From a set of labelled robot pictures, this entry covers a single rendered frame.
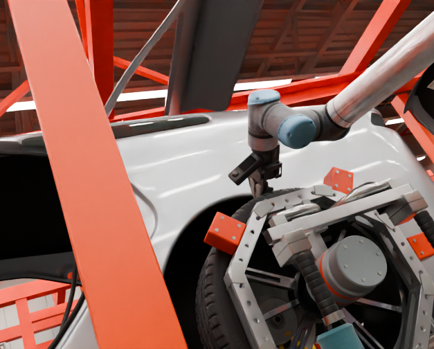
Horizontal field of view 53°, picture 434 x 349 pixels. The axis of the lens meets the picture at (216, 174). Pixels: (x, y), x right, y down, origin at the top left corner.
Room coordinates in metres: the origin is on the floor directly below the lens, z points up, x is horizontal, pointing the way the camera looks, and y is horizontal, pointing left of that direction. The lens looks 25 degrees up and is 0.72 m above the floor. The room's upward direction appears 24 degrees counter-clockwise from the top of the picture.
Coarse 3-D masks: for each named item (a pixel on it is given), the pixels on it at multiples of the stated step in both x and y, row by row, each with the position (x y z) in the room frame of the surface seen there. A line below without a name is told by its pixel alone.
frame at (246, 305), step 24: (312, 192) 1.23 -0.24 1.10; (336, 192) 1.25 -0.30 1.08; (264, 216) 1.16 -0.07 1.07; (360, 216) 1.29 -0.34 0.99; (384, 216) 1.29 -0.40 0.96; (384, 240) 1.33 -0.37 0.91; (240, 264) 1.11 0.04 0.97; (408, 264) 1.29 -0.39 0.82; (240, 288) 1.10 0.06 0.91; (408, 288) 1.34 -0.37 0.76; (432, 288) 1.29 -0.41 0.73; (240, 312) 1.14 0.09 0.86; (408, 312) 1.31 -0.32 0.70; (264, 336) 1.11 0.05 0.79; (408, 336) 1.29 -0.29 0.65
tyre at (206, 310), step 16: (272, 192) 1.28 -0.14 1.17; (288, 192) 1.29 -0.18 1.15; (240, 208) 1.24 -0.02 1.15; (320, 208) 1.33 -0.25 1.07; (208, 256) 1.23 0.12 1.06; (224, 256) 1.19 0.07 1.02; (208, 272) 1.17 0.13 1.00; (224, 272) 1.18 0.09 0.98; (208, 288) 1.17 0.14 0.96; (224, 288) 1.17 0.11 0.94; (208, 304) 1.18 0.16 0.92; (224, 304) 1.17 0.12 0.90; (208, 320) 1.19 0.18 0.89; (224, 320) 1.16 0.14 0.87; (208, 336) 1.24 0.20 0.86; (224, 336) 1.16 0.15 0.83; (240, 336) 1.17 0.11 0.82
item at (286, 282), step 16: (352, 224) 1.35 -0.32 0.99; (336, 240) 1.35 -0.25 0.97; (384, 256) 1.37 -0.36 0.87; (256, 272) 1.24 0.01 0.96; (288, 288) 1.26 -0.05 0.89; (304, 288) 1.32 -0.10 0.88; (384, 288) 1.43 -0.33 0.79; (400, 288) 1.37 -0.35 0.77; (288, 304) 1.25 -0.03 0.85; (304, 304) 1.27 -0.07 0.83; (368, 304) 1.34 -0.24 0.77; (384, 304) 1.36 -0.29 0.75; (400, 304) 1.36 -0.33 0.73; (304, 320) 1.26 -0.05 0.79; (320, 320) 1.30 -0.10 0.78; (352, 320) 1.31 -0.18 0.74; (368, 320) 1.54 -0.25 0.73; (384, 320) 1.44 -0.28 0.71; (400, 320) 1.35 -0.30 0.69; (304, 336) 1.26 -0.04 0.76; (368, 336) 1.32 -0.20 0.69; (384, 336) 1.41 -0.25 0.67; (400, 336) 1.33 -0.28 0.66
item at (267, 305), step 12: (252, 288) 1.63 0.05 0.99; (264, 288) 1.65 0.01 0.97; (276, 288) 1.66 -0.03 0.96; (264, 300) 1.64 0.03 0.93; (276, 300) 1.61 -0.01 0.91; (288, 300) 1.67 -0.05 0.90; (264, 312) 1.58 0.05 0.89; (288, 312) 1.61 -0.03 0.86; (288, 324) 1.61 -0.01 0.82; (276, 336) 1.58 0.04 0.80; (288, 336) 1.60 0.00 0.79; (300, 336) 1.67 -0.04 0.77; (312, 336) 1.68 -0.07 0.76; (288, 348) 1.64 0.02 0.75
